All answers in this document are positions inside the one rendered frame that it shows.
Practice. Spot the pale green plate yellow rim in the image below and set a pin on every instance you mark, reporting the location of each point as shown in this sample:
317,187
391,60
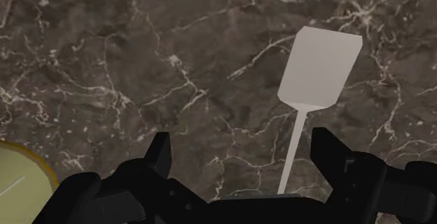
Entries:
20,189

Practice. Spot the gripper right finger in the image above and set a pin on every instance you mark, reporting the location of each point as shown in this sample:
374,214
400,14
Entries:
358,182

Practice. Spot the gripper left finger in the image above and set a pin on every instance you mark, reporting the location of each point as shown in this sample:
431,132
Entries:
143,189

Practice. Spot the white spatula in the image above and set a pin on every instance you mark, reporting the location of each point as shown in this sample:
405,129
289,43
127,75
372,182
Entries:
319,68

